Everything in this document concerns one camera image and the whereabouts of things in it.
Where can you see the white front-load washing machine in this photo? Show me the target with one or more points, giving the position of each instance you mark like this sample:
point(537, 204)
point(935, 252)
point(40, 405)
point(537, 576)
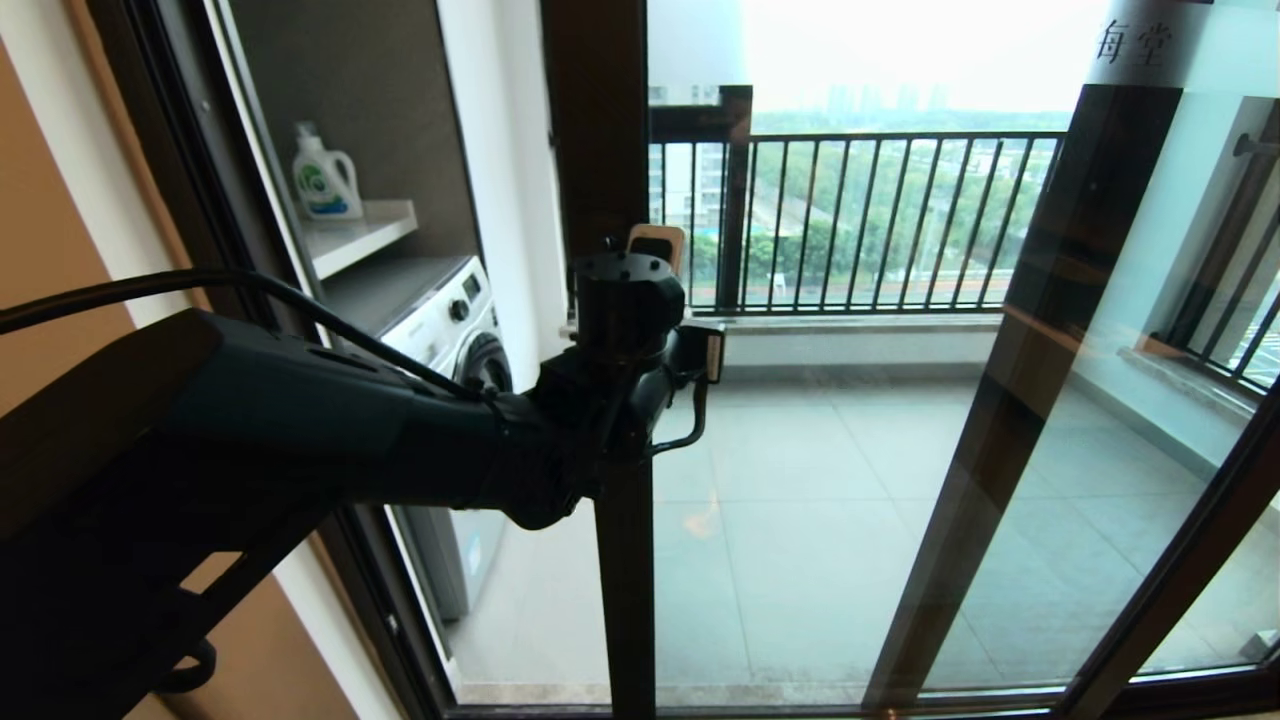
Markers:
point(440, 310)

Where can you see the dark brown cabinet niche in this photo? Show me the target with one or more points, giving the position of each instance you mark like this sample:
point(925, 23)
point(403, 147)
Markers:
point(375, 100)

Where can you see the dark framed fixed glass door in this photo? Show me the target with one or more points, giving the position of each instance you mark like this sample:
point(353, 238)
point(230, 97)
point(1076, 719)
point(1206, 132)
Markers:
point(1010, 420)

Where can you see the dark outer door frame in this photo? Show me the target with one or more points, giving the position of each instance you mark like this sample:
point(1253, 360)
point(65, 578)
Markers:
point(200, 150)

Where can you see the white laundry detergent bottle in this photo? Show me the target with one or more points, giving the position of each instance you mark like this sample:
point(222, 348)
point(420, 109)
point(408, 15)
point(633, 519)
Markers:
point(323, 188)

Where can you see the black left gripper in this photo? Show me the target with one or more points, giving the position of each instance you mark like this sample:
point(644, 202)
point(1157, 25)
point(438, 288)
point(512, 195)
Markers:
point(620, 400)

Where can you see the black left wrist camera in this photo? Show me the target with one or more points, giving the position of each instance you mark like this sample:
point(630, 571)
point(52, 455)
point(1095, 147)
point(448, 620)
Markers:
point(630, 300)

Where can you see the dark balcony window frame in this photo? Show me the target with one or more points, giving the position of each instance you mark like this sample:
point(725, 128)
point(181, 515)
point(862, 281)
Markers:
point(735, 200)

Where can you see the dark framed glass sliding door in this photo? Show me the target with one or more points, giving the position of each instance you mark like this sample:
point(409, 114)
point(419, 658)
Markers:
point(600, 150)

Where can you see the white wall shelf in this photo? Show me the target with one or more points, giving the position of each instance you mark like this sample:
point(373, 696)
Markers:
point(355, 238)

